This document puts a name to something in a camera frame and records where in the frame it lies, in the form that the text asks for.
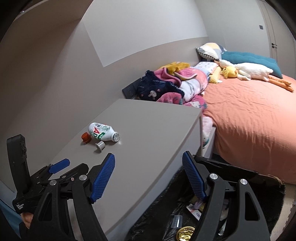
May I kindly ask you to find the orange plastic cap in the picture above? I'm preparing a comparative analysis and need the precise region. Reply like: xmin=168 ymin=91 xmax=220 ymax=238
xmin=81 ymin=132 xmax=92 ymax=144

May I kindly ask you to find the white green-labelled plastic bottle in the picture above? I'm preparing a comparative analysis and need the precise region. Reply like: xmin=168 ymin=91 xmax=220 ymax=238
xmin=88 ymin=123 xmax=120 ymax=142

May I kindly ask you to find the purple plastic wrapper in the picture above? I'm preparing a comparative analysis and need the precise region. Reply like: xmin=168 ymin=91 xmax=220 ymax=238
xmin=186 ymin=196 xmax=204 ymax=220

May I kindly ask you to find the clear plastic cup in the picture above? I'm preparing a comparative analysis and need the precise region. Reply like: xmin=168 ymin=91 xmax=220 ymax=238
xmin=171 ymin=215 xmax=183 ymax=229

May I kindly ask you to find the person's left hand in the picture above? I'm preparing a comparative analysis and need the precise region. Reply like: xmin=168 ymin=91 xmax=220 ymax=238
xmin=21 ymin=212 xmax=34 ymax=229

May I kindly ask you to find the gold foil wrapper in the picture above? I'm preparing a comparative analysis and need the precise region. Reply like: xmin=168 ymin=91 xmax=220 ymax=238
xmin=176 ymin=226 xmax=195 ymax=241

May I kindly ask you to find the bed with orange sheet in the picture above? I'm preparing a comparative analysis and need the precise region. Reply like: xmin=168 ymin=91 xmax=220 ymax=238
xmin=204 ymin=78 xmax=295 ymax=184

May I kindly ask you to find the pile of pink blue clothes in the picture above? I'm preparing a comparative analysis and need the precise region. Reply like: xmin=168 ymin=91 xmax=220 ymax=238
xmin=135 ymin=62 xmax=218 ymax=110

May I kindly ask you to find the white goose plush toy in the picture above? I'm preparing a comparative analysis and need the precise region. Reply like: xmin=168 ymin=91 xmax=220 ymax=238
xmin=214 ymin=60 xmax=294 ymax=92

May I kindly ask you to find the yellow duck plush toy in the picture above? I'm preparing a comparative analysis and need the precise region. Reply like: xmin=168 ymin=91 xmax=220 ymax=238
xmin=221 ymin=66 xmax=238 ymax=79

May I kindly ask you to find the patterned checkered pillow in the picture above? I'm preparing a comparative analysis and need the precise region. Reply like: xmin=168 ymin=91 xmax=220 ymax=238
xmin=196 ymin=42 xmax=227 ymax=61

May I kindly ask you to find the teal long pillow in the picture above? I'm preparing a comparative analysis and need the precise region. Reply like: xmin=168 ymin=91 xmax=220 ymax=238
xmin=221 ymin=51 xmax=282 ymax=79

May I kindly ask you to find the grey room door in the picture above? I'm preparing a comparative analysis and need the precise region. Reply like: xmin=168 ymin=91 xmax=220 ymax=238
xmin=258 ymin=1 xmax=295 ymax=78

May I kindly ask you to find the black wall socket panel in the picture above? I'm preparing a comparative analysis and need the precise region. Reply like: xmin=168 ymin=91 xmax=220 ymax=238
xmin=122 ymin=78 xmax=141 ymax=99

